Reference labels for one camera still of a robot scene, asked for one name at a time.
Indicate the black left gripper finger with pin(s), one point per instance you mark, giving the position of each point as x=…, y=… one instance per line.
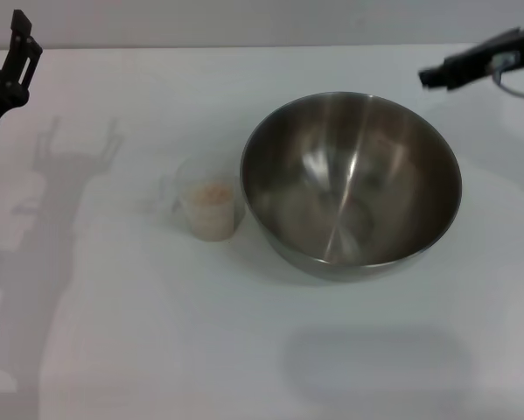
x=16, y=79

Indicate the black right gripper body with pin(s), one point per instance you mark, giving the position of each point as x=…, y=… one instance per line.
x=480, y=61

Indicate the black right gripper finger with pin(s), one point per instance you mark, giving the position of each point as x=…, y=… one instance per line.
x=434, y=76

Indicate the clear plastic measuring cup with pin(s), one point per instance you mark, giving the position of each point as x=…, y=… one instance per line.
x=200, y=175

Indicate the white rice grains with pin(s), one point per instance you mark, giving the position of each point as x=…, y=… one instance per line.
x=209, y=210

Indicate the stainless steel mixing bowl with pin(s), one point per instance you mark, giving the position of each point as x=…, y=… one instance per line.
x=349, y=188

